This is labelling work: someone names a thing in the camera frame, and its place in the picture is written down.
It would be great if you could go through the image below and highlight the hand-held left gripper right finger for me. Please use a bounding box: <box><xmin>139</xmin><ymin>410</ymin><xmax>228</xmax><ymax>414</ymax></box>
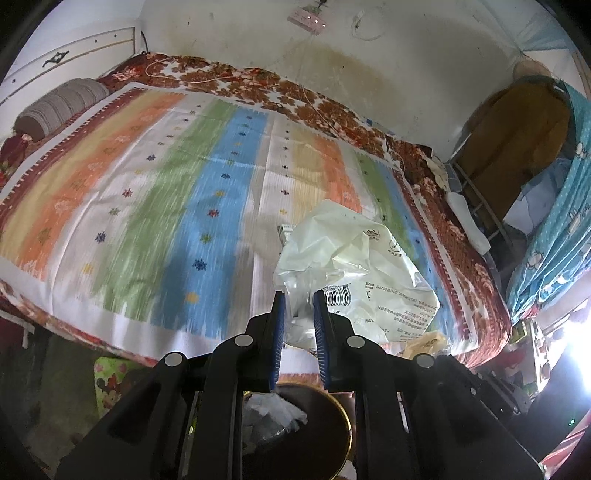
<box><xmin>312</xmin><ymin>290</ymin><xmax>544</xmax><ymax>480</ymax></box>

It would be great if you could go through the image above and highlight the white charger cable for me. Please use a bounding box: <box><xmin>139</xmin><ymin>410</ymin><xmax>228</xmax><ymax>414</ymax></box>
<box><xmin>350</xmin><ymin>10</ymin><xmax>385</xmax><ymax>41</ymax></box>

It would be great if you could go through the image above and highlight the small white box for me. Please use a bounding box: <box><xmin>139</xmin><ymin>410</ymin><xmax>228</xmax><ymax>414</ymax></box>
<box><xmin>276</xmin><ymin>223</ymin><xmax>297</xmax><ymax>251</ymax></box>

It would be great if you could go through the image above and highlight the metal bed frame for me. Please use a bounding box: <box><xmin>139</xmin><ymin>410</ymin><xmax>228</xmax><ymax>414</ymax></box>
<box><xmin>444</xmin><ymin>151</ymin><xmax>519</xmax><ymax>260</ymax></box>

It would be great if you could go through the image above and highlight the white headboard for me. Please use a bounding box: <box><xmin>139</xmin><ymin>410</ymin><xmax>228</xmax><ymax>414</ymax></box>
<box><xmin>0</xmin><ymin>25</ymin><xmax>140</xmax><ymax>108</ymax></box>

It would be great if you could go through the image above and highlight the floral red bedsheet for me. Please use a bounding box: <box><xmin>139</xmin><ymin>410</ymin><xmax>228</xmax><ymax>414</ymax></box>
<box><xmin>0</xmin><ymin>51</ymin><xmax>514</xmax><ymax>371</ymax></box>

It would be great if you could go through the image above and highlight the teal printed curtain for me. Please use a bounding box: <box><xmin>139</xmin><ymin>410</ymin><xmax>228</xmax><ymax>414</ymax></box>
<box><xmin>505</xmin><ymin>79</ymin><xmax>591</xmax><ymax>325</ymax></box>

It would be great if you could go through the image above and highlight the round gold-rimmed bin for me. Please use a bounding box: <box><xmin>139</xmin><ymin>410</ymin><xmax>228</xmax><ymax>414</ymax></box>
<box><xmin>240</xmin><ymin>381</ymin><xmax>355</xmax><ymax>480</ymax></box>

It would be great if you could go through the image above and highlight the striped colourful blanket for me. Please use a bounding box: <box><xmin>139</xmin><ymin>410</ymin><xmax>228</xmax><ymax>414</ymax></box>
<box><xmin>0</xmin><ymin>83</ymin><xmax>482</xmax><ymax>361</ymax></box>

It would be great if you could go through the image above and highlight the white plastic bag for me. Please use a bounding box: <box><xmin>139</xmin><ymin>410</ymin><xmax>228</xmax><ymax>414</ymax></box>
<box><xmin>272</xmin><ymin>199</ymin><xmax>441</xmax><ymax>352</ymax></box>

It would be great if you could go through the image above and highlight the brown hanging coat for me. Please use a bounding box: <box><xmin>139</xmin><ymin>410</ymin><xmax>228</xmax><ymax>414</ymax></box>
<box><xmin>455</xmin><ymin>61</ymin><xmax>574</xmax><ymax>228</ymax></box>

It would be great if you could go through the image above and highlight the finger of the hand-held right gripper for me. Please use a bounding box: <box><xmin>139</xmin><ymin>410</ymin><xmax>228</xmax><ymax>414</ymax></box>
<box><xmin>436</xmin><ymin>354</ymin><xmax>533</xmax><ymax>418</ymax></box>

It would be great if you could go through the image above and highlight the light blue cloth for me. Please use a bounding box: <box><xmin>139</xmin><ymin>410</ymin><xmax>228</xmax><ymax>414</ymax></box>
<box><xmin>516</xmin><ymin>156</ymin><xmax>574</xmax><ymax>219</ymax></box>

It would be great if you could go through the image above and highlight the grey striped bolster pillow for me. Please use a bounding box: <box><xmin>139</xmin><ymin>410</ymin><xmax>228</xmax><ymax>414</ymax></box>
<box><xmin>14</xmin><ymin>78</ymin><xmax>112</xmax><ymax>142</ymax></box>

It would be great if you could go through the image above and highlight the white folded cloth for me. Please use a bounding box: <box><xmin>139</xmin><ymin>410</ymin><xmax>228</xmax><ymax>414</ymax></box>
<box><xmin>444</xmin><ymin>191</ymin><xmax>491</xmax><ymax>256</ymax></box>

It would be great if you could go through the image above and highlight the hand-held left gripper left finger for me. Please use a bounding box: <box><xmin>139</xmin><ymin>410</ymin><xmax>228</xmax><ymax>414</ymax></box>
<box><xmin>54</xmin><ymin>291</ymin><xmax>287</xmax><ymax>480</ymax></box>

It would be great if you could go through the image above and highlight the clear bubble wrap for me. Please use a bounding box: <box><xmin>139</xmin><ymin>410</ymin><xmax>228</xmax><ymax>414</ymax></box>
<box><xmin>242</xmin><ymin>392</ymin><xmax>308</xmax><ymax>445</ymax></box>

